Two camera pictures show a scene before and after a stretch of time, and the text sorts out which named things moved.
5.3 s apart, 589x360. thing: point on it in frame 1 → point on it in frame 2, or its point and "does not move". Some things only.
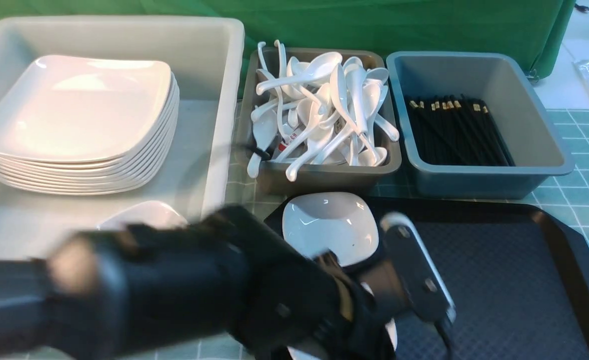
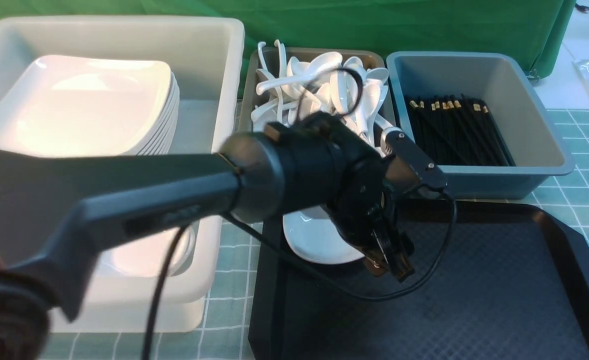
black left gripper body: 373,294 → 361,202
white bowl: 344,223 does not move
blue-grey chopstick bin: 534,141 does not move
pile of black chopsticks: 453,129 does not move
